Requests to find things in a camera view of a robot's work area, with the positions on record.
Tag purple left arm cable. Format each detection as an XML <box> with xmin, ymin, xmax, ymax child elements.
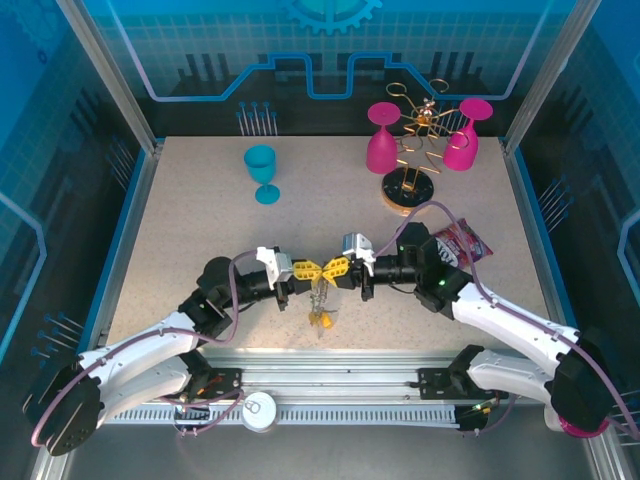
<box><xmin>30</xmin><ymin>249</ymin><xmax>261</xmax><ymax>449</ymax></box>

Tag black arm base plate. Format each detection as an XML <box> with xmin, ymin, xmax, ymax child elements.
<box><xmin>417</xmin><ymin>367</ymin><xmax>510</xmax><ymax>401</ymax></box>
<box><xmin>169</xmin><ymin>367</ymin><xmax>246</xmax><ymax>401</ymax></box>

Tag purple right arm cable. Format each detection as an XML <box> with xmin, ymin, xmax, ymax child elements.
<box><xmin>369</xmin><ymin>201</ymin><xmax>640</xmax><ymax>446</ymax></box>

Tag aluminium table rail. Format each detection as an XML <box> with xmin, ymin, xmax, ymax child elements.
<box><xmin>64</xmin><ymin>349</ymin><xmax>599</xmax><ymax>401</ymax></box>

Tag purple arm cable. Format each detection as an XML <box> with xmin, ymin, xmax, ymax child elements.
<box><xmin>30</xmin><ymin>249</ymin><xmax>261</xmax><ymax>449</ymax></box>
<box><xmin>369</xmin><ymin>201</ymin><xmax>640</xmax><ymax>446</ymax></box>

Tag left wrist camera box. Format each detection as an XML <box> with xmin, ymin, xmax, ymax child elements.
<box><xmin>255</xmin><ymin>245</ymin><xmax>294</xmax><ymax>289</ymax></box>

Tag slotted cable duct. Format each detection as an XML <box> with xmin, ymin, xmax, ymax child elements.
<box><xmin>104</xmin><ymin>405</ymin><xmax>461</xmax><ymax>427</ymax></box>

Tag teal plastic goblet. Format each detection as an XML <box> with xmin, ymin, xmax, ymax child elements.
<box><xmin>243</xmin><ymin>144</ymin><xmax>281</xmax><ymax>205</ymax></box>

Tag gold wire glass rack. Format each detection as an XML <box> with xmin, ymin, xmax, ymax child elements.
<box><xmin>382</xmin><ymin>78</ymin><xmax>464</xmax><ymax>217</ymax></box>

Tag aluminium frame post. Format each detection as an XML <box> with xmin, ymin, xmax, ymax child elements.
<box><xmin>54</xmin><ymin>0</ymin><xmax>164</xmax><ymax>154</ymax></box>
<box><xmin>501</xmin><ymin>0</ymin><xmax>601</xmax><ymax>156</ymax></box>

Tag tin can with pull tab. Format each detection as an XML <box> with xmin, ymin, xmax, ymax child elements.
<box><xmin>241</xmin><ymin>390</ymin><xmax>279</xmax><ymax>432</ymax></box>

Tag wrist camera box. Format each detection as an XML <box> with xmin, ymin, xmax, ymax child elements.
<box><xmin>255</xmin><ymin>245</ymin><xmax>294</xmax><ymax>289</ymax></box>
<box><xmin>341</xmin><ymin>232</ymin><xmax>375</xmax><ymax>266</ymax></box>

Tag purple candy bag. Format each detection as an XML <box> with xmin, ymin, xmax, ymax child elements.
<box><xmin>432</xmin><ymin>217</ymin><xmax>494</xmax><ymax>274</ymax></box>

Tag small wired connector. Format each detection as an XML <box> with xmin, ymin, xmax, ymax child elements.
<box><xmin>467</xmin><ymin>397</ymin><xmax>501</xmax><ymax>416</ymax></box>
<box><xmin>172</xmin><ymin>392</ymin><xmax>211</xmax><ymax>416</ymax></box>

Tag large metal keyring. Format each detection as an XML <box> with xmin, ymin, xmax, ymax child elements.
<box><xmin>307</xmin><ymin>279</ymin><xmax>342</xmax><ymax>329</ymax></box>

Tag pink plastic goblet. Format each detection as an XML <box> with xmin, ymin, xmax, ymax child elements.
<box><xmin>366</xmin><ymin>101</ymin><xmax>401</xmax><ymax>175</ymax></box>
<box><xmin>442</xmin><ymin>98</ymin><xmax>495</xmax><ymax>172</ymax></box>

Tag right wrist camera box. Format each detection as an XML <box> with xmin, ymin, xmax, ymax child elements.
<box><xmin>341</xmin><ymin>232</ymin><xmax>375</xmax><ymax>266</ymax></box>

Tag white cup with pink lid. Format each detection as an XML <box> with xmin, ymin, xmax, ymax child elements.
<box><xmin>544</xmin><ymin>409</ymin><xmax>609</xmax><ymax>441</ymax></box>

